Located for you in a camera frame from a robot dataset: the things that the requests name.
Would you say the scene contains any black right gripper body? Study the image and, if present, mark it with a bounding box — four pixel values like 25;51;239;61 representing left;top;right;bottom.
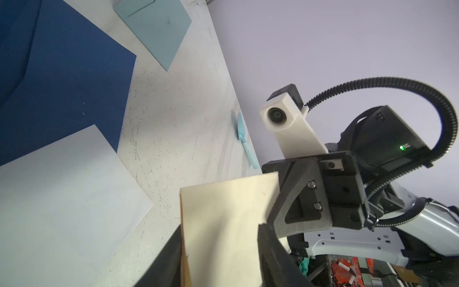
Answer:
261;105;433;237

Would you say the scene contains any dark blue envelope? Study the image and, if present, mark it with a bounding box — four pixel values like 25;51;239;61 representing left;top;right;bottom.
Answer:
1;1;136;164

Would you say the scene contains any light teal envelope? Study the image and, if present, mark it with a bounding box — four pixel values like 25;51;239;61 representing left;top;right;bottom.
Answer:
115;0;192;71

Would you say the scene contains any white sheet of paper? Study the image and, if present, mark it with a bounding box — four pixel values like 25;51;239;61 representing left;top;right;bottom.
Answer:
1;126;153;287

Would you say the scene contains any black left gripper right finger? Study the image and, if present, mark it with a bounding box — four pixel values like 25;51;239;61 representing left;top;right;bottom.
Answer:
257;224;312;287

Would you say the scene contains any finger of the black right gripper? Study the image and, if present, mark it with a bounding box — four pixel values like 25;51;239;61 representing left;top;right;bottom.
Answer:
267;158;332;238

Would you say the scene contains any black corrugated cable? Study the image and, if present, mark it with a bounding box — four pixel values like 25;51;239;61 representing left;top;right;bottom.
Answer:
304;77;459;227

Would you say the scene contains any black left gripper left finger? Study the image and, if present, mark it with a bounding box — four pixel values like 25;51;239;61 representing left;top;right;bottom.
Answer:
135;225;182;287

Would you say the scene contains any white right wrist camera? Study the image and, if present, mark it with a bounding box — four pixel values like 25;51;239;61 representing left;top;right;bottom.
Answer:
259;84;328;159

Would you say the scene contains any small teal plastic tool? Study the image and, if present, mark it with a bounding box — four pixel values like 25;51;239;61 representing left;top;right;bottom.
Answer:
237;112;259;169

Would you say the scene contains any peach lined letter paper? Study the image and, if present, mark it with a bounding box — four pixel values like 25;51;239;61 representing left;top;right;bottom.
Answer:
180;172;280;287

